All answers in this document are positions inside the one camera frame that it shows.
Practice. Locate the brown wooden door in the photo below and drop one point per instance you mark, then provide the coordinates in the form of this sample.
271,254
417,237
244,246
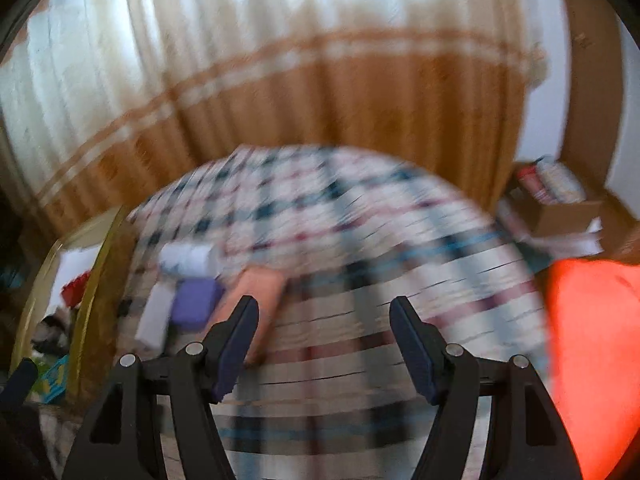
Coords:
590,85

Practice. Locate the white paper liner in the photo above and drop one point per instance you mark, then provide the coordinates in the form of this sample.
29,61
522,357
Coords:
70,265

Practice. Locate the slim white box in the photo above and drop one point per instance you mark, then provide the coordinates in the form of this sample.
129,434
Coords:
155,315

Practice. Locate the round cookie tin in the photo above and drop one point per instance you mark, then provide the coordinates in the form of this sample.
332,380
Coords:
562,180

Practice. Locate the red building block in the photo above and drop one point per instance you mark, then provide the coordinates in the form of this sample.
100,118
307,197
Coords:
75,289

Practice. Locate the copper pink box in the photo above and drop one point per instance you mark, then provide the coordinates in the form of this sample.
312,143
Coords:
260,290

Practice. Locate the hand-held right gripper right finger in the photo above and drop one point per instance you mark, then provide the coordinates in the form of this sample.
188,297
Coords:
417,355

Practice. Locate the cardboard box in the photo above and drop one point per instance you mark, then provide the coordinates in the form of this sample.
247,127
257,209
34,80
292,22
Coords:
560,217

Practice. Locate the teal building block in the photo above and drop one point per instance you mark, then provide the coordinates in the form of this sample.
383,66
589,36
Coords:
54,380

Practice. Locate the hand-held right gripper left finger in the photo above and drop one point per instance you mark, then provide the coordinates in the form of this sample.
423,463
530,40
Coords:
235,355

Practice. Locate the gold metal tin box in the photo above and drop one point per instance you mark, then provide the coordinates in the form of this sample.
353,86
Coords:
92,310

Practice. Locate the orange cushion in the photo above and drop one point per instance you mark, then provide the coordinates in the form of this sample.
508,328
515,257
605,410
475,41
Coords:
595,360

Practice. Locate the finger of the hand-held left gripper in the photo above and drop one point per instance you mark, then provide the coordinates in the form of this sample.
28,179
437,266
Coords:
20,382

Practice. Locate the cream and orange curtain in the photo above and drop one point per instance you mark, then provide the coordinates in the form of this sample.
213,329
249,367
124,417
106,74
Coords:
250,60

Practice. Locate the purple box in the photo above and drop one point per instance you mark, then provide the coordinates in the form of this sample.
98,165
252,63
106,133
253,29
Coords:
195,302

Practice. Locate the plaid tablecloth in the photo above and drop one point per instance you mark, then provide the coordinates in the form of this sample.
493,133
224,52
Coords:
375,260

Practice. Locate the red white packet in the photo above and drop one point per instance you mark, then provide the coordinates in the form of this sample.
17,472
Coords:
532,182

